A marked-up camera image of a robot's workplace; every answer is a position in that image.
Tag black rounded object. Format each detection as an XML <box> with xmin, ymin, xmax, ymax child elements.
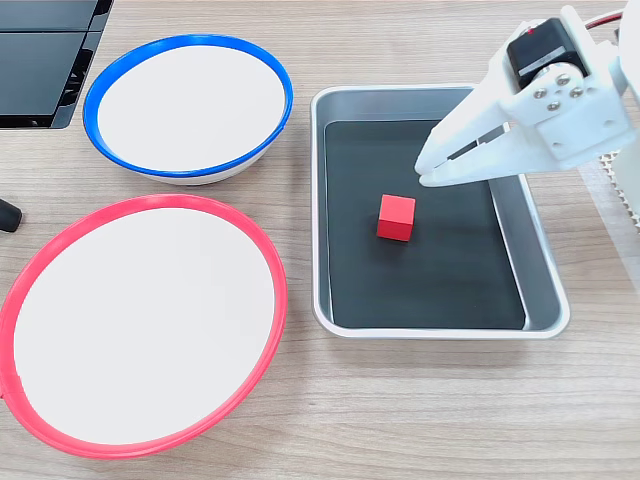
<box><xmin>0</xmin><ymin>197</ymin><xmax>24</xmax><ymax>234</ymax></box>

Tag blue-rimmed white dish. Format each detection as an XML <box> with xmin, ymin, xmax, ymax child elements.
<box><xmin>82</xmin><ymin>33</ymin><xmax>295</xmax><ymax>187</ymax></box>

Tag thin red black cable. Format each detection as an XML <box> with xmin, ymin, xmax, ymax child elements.
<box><xmin>582</xmin><ymin>10</ymin><xmax>627</xmax><ymax>32</ymax></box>

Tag clear plastic sheet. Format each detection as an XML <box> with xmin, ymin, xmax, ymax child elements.
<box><xmin>578</xmin><ymin>158</ymin><xmax>640</xmax><ymax>294</ymax></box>

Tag white honeycomb perforated sheet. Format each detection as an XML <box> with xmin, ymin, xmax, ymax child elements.
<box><xmin>597</xmin><ymin>149</ymin><xmax>640</xmax><ymax>232</ymax></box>

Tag silver metal tray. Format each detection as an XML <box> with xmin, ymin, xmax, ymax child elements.
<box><xmin>310</xmin><ymin>83</ymin><xmax>572</xmax><ymax>341</ymax></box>

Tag black tray liner mat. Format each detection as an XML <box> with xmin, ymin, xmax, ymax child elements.
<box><xmin>323</xmin><ymin>118</ymin><xmax>528</xmax><ymax>331</ymax></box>

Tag black flat panel device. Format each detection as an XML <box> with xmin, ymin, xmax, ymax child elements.
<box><xmin>0</xmin><ymin>0</ymin><xmax>115</xmax><ymax>130</ymax></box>

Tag red-rimmed white dish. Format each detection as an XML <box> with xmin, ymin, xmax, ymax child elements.
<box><xmin>0</xmin><ymin>193</ymin><xmax>289</xmax><ymax>460</ymax></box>

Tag red cube block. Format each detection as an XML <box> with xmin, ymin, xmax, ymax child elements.
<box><xmin>375</xmin><ymin>193</ymin><xmax>417</xmax><ymax>242</ymax></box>

